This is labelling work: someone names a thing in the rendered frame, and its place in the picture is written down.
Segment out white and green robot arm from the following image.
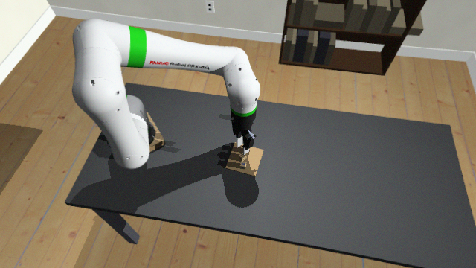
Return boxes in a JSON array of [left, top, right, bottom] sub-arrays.
[[72, 19, 260, 169]]

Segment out tan flat mat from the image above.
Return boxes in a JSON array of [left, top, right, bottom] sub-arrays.
[[225, 142, 264, 176]]

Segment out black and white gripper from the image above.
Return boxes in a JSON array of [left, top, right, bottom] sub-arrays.
[[231, 120, 256, 155]]

